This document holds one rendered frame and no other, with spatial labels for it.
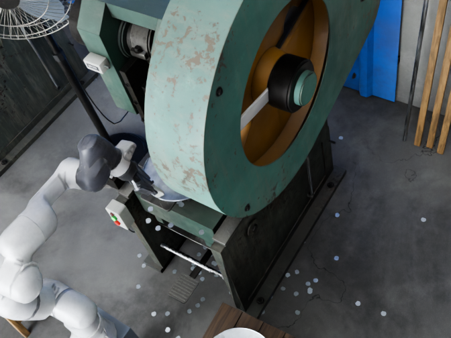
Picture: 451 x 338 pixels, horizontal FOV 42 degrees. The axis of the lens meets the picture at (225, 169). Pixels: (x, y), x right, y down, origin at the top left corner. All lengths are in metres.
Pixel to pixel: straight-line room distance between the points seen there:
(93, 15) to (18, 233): 0.68
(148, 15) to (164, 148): 0.45
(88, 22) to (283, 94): 0.65
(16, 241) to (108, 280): 1.31
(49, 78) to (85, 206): 0.89
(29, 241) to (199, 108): 0.70
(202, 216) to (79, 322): 0.61
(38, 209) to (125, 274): 1.26
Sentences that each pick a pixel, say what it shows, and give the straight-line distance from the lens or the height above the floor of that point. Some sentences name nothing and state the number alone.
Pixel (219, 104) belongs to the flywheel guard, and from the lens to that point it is 1.36.
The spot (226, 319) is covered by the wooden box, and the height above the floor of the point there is 0.35.
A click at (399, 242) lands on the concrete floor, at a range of 2.88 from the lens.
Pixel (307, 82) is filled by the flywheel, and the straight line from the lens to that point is 1.62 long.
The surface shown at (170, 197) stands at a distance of 2.18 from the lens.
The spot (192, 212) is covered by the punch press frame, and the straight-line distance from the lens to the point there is 2.29.
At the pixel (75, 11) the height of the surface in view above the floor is 1.41.
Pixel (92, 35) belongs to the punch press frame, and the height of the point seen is 1.42.
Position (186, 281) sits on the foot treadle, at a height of 0.16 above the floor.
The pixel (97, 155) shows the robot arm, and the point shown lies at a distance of 1.90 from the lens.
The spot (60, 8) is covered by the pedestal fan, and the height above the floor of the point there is 1.14.
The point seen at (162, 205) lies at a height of 0.78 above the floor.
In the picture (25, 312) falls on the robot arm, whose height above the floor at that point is 1.00.
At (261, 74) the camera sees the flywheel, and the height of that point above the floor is 1.39.
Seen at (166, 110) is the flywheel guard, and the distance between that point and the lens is 1.40.
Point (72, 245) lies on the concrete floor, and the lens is 3.20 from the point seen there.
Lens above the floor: 2.54
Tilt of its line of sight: 53 degrees down
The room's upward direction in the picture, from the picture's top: 18 degrees counter-clockwise
